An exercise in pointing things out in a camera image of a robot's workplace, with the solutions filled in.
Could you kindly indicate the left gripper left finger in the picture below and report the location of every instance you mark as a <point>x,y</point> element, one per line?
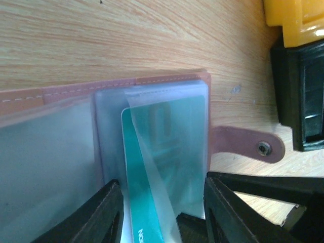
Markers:
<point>100,219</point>

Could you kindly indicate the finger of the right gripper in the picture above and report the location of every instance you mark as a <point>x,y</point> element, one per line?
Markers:
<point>304,224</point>

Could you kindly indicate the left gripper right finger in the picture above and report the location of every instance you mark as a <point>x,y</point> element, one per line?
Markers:
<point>230,219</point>

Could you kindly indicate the pink card holder wallet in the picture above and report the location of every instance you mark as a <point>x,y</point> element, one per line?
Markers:
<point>60,145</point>

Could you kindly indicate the green credit card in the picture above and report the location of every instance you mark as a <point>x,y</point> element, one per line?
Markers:
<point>166,162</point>

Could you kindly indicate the black bin with green cards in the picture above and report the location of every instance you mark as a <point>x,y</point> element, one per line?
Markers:
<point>298,83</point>

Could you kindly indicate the yellow plastic bin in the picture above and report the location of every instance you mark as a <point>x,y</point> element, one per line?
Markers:
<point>301,20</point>

